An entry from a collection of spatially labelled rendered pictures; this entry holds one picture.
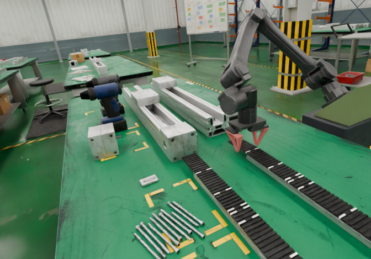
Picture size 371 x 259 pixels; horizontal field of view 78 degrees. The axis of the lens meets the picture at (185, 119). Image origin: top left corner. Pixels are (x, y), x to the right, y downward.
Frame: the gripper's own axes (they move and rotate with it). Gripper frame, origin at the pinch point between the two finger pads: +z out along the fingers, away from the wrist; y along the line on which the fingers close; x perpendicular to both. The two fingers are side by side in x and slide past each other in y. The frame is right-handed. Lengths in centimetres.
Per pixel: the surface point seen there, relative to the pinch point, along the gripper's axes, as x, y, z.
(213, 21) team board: -521, -293, -44
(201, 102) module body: -36.8, -2.3, -5.2
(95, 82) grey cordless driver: -71, 40, -17
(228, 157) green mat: -1.8, 6.1, 3.2
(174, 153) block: -8.9, 22.5, 0.1
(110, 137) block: -25.2, 40.6, -4.5
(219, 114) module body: -20.6, -2.2, -4.2
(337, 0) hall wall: -503, -743, -68
